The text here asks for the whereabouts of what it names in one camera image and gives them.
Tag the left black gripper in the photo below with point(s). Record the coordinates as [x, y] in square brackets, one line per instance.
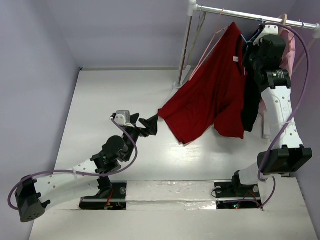
[150, 124]

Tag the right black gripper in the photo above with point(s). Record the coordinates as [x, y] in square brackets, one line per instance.
[250, 59]

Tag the blue wire hanger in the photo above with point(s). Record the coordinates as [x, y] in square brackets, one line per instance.
[242, 43]

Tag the red t shirt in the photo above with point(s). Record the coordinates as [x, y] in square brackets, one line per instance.
[213, 98]

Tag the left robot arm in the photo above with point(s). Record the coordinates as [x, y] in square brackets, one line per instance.
[39, 192]

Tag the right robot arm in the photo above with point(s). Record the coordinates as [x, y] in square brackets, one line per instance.
[286, 153]

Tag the black t shirt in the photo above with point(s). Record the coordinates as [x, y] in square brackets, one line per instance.
[252, 99]

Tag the pink shirt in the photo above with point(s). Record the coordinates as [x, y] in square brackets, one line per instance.
[288, 59]

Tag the wooden hanger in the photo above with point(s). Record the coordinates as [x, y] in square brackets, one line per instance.
[284, 18]

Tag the grey plastic hanger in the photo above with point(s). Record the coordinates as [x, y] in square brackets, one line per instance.
[202, 18]

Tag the white clothes rack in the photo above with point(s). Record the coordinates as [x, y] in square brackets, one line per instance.
[193, 6]

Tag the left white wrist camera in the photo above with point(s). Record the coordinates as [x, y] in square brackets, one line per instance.
[122, 118]

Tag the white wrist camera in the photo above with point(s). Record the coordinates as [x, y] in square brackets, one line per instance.
[264, 30]
[122, 118]

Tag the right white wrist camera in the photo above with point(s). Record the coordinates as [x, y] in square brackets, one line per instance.
[264, 30]

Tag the pink wire hanger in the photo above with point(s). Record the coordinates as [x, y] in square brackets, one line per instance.
[207, 52]

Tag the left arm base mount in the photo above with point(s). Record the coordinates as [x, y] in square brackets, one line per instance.
[110, 196]

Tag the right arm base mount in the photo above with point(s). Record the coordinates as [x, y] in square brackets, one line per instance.
[232, 195]

